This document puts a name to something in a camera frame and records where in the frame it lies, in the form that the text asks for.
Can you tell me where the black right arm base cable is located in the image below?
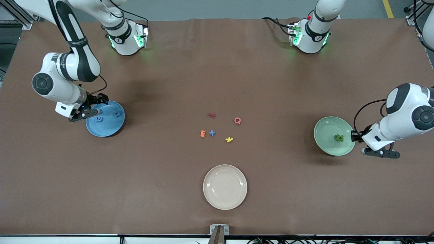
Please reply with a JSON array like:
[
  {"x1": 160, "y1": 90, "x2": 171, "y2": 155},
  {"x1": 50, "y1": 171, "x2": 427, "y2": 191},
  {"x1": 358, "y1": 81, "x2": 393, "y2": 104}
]
[{"x1": 115, "y1": 14, "x2": 150, "y2": 29}]

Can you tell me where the brown table cover sheet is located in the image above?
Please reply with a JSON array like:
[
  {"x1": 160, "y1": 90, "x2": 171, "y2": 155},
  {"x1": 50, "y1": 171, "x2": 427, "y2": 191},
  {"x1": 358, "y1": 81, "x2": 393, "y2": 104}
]
[{"x1": 0, "y1": 18, "x2": 434, "y2": 236}]

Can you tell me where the beige plate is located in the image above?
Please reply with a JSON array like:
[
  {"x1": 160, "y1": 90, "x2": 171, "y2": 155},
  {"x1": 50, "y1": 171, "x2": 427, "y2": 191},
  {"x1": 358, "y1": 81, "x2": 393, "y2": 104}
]
[{"x1": 203, "y1": 164, "x2": 248, "y2": 210}]

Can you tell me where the light green plate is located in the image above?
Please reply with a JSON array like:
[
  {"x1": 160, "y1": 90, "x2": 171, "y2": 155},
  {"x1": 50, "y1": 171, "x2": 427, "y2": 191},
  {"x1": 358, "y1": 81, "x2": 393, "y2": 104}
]
[{"x1": 313, "y1": 116, "x2": 356, "y2": 157}]

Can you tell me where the black left arm base cable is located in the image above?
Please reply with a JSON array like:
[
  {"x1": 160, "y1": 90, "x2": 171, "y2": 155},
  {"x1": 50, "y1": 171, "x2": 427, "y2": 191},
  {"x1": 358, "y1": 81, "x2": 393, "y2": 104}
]
[{"x1": 261, "y1": 16, "x2": 293, "y2": 37}]

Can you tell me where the silver aluminium frame profile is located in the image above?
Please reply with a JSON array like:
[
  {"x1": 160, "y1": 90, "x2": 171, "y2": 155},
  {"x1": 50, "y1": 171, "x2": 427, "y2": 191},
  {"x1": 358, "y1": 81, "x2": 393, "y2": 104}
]
[
  {"x1": 0, "y1": 7, "x2": 34, "y2": 30},
  {"x1": 403, "y1": 0, "x2": 428, "y2": 26}
]

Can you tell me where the blue plate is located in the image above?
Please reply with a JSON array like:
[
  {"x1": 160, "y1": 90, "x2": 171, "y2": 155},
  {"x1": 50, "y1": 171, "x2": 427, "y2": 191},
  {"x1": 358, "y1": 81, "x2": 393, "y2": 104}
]
[{"x1": 86, "y1": 101, "x2": 125, "y2": 138}]

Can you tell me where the black arm base cable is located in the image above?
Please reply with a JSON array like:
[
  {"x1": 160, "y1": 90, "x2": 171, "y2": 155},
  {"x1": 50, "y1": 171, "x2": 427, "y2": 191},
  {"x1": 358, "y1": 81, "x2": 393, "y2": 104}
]
[
  {"x1": 115, "y1": 14, "x2": 150, "y2": 29},
  {"x1": 261, "y1": 16, "x2": 293, "y2": 37}
]

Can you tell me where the white table edge rail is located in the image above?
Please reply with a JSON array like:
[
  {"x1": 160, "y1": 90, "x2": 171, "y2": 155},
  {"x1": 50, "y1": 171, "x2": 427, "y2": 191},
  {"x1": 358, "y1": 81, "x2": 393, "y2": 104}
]
[{"x1": 0, "y1": 235, "x2": 434, "y2": 244}]

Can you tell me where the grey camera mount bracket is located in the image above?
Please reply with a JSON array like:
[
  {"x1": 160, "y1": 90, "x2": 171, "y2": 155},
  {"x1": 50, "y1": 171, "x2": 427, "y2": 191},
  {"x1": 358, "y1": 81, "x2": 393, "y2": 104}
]
[{"x1": 208, "y1": 224, "x2": 230, "y2": 244}]

